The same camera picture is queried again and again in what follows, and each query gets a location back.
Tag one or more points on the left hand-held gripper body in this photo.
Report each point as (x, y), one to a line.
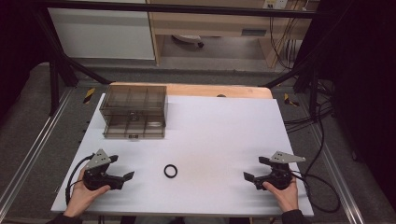
(97, 160)

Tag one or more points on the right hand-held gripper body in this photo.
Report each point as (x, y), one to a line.
(281, 158)

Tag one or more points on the smoky transparent drawer organizer box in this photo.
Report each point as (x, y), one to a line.
(134, 102)

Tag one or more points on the person's right hand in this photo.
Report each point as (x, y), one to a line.
(288, 197)

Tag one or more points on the person's left hand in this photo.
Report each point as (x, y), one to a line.
(81, 199)

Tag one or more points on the white table cover sheet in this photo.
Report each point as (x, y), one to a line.
(218, 140)

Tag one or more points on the black metal stand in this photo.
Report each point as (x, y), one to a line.
(56, 71)
(306, 77)

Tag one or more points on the wooden table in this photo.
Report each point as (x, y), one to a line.
(193, 90)

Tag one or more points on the white cabinet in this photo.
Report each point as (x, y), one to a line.
(99, 34)

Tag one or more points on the office chair base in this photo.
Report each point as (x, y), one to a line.
(188, 39)

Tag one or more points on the light wooden desk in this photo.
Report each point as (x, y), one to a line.
(202, 26)

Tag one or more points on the white power strip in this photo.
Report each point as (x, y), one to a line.
(275, 3)

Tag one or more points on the black metal crossbar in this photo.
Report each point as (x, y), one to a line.
(186, 9)

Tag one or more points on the aluminium floor rail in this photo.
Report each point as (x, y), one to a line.
(34, 141)
(339, 177)

